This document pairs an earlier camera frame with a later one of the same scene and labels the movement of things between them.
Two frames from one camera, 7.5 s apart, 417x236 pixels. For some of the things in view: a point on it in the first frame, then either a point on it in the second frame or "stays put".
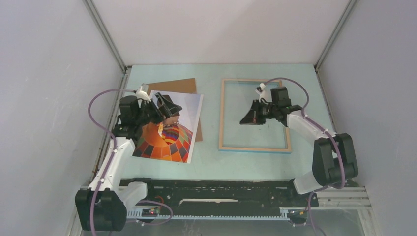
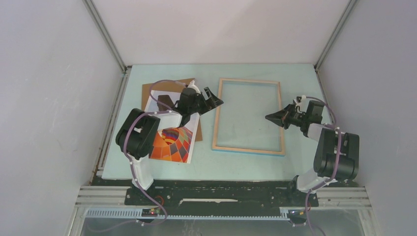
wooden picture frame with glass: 236,95 stays put
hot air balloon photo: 172,140 stays put
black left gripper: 167,108 → 211,103
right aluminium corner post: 331,39 stays put
